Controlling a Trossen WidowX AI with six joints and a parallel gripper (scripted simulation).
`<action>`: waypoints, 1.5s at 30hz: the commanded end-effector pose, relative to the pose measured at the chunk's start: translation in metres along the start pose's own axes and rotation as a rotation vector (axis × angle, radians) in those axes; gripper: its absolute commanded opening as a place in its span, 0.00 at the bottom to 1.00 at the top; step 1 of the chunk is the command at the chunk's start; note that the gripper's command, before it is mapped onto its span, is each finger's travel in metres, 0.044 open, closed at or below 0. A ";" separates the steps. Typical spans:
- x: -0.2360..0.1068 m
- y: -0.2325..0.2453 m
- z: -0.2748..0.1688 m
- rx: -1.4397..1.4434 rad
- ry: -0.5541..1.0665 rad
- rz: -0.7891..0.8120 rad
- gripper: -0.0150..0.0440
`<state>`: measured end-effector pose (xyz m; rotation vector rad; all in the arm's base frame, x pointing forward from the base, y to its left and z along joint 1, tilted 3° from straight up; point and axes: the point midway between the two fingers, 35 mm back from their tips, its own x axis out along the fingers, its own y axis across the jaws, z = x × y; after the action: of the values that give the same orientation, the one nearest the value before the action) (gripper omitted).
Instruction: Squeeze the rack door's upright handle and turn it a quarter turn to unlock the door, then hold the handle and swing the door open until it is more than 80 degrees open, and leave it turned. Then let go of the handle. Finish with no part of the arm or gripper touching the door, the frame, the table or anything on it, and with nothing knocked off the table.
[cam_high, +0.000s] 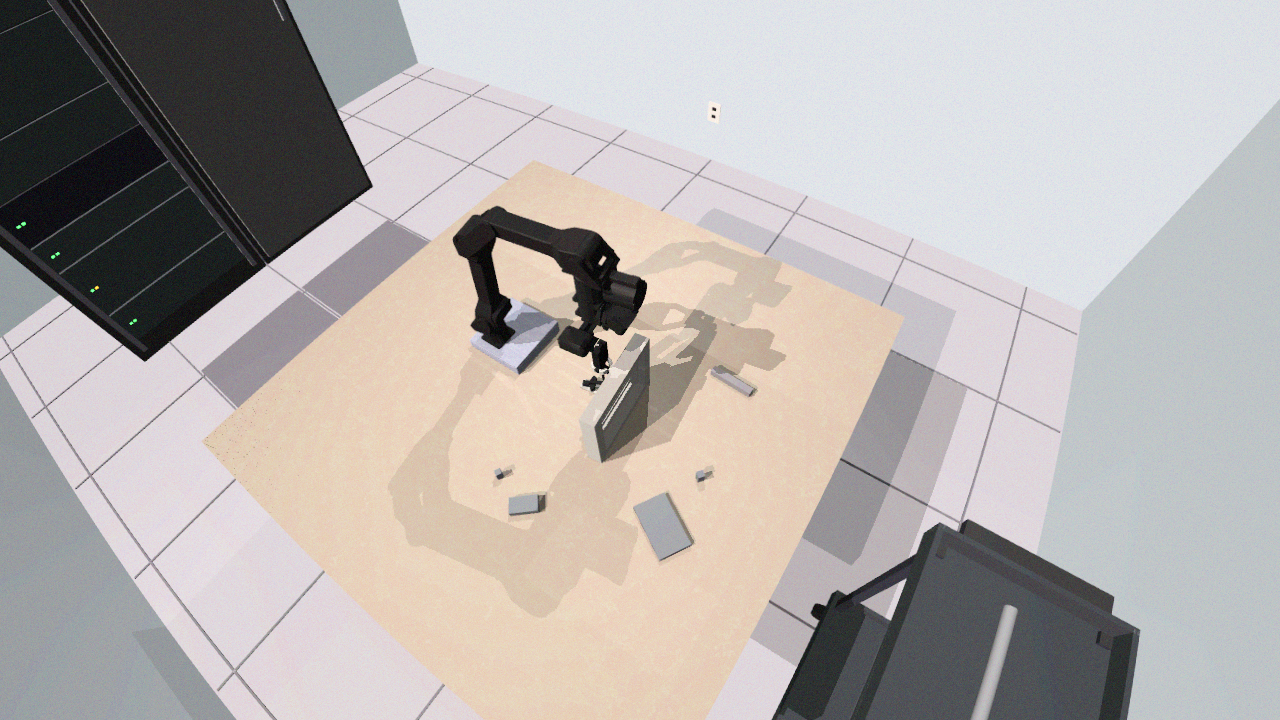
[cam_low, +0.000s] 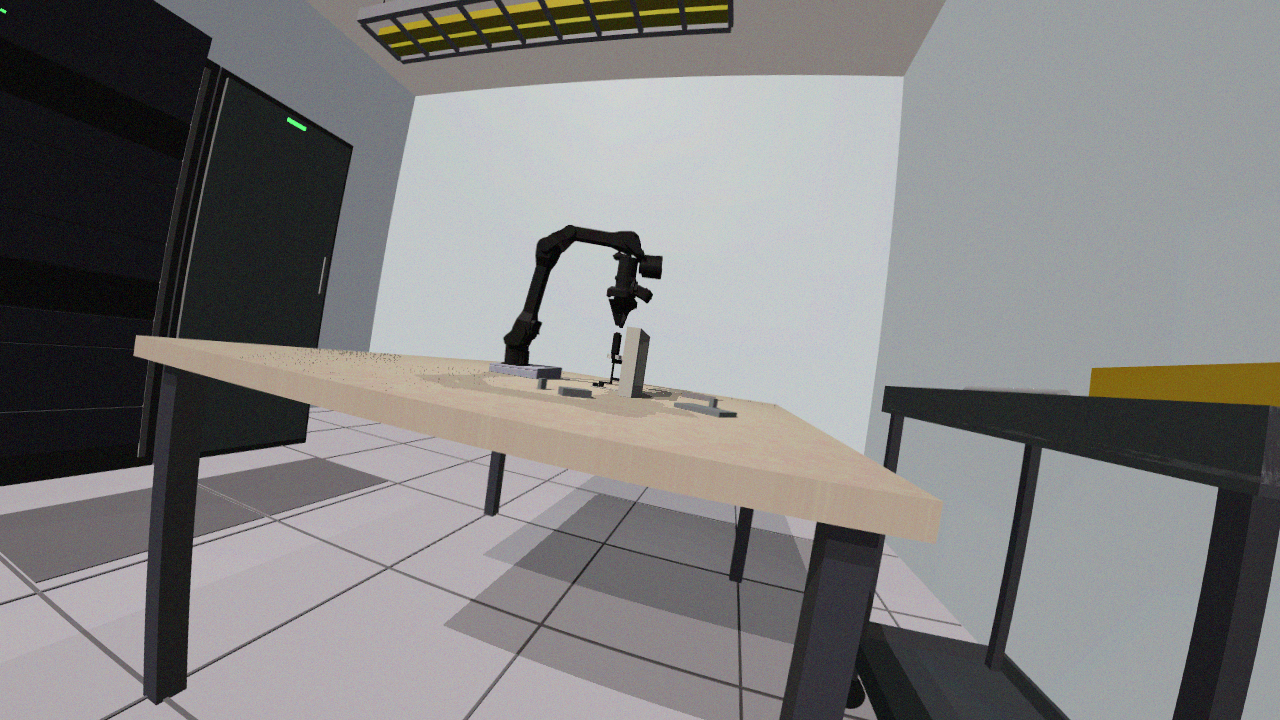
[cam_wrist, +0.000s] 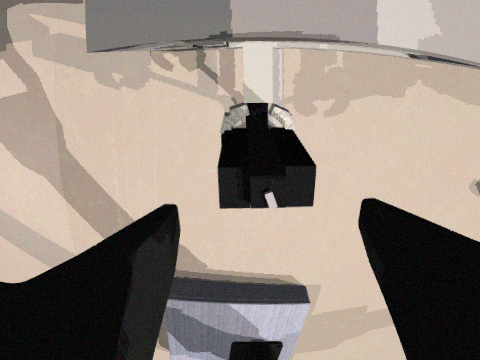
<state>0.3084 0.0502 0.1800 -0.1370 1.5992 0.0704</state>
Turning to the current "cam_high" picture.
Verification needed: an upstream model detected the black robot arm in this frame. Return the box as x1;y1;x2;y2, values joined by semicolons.
453;206;646;348

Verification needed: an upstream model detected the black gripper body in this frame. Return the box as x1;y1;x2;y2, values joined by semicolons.
557;293;607;357

